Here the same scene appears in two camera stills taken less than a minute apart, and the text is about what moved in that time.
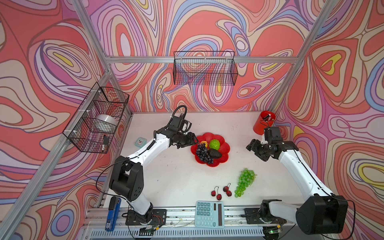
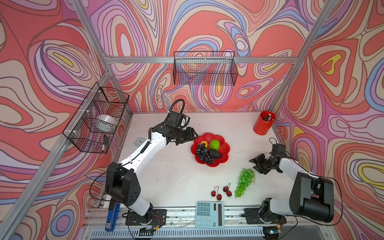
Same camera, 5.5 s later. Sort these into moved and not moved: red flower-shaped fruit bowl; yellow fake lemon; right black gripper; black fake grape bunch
Moved: right black gripper
Not moved: red flower-shaped fruit bowl; black fake grape bunch; yellow fake lemon
